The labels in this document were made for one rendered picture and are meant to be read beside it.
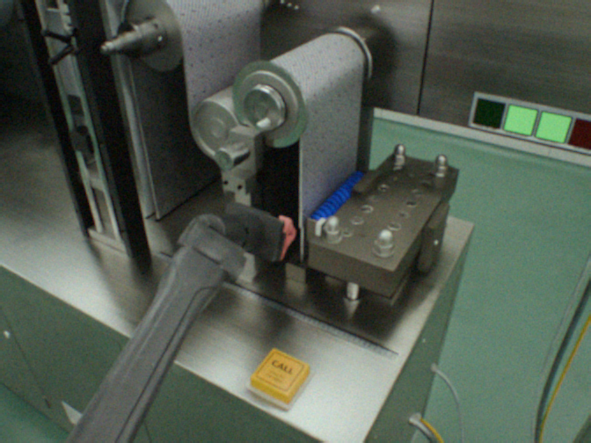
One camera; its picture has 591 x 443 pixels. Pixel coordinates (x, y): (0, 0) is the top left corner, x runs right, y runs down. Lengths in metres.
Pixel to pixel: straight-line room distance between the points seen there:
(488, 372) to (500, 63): 1.36
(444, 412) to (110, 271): 1.31
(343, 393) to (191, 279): 0.37
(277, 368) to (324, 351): 0.10
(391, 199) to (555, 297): 1.63
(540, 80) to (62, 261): 1.01
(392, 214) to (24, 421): 1.56
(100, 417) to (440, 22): 0.87
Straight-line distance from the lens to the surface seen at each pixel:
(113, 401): 0.46
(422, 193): 1.05
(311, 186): 0.92
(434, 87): 1.07
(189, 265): 0.57
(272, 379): 0.81
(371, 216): 0.96
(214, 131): 0.95
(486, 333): 2.25
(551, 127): 1.05
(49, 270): 1.14
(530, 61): 1.02
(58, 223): 1.28
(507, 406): 2.04
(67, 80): 1.04
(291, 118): 0.82
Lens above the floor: 1.57
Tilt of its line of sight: 35 degrees down
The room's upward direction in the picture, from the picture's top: straight up
